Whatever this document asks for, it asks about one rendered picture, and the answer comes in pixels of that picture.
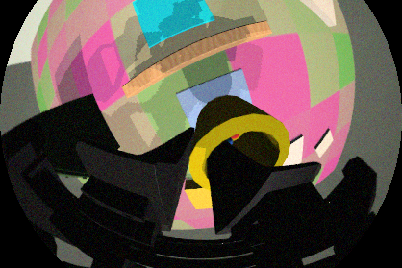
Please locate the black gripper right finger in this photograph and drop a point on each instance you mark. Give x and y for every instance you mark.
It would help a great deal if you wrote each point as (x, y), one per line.
(238, 183)

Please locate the cream flat square pad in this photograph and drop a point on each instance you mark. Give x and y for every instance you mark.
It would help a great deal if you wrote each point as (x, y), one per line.
(321, 145)

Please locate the wooden rectangular bar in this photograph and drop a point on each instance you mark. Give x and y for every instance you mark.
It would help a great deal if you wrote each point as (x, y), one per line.
(194, 52)

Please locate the yellow cup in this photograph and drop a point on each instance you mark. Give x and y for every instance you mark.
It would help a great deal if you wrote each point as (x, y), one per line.
(261, 136)

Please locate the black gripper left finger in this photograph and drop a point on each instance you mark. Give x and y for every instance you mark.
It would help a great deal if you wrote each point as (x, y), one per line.
(157, 175)

